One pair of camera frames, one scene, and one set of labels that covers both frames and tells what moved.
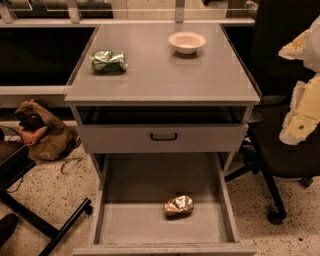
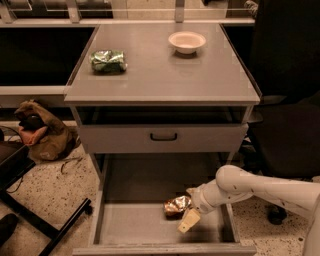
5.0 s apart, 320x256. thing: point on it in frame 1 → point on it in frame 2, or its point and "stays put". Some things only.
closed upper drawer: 162,138 stays put
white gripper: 313,50 → 199,201
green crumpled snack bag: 108,61 stays put
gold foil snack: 179,207 stays put
